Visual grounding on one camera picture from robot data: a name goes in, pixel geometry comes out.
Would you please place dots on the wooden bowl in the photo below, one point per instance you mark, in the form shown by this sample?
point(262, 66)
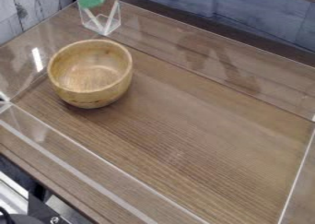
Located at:
point(91, 73)

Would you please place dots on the clear acrylic tray wall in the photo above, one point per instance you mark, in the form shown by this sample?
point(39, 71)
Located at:
point(208, 142)

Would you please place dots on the clear acrylic corner bracket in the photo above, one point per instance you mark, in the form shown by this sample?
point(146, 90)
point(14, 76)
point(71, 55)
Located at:
point(102, 23)

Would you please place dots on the black metal clamp bracket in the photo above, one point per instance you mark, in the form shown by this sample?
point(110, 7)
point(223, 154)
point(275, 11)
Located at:
point(42, 212)

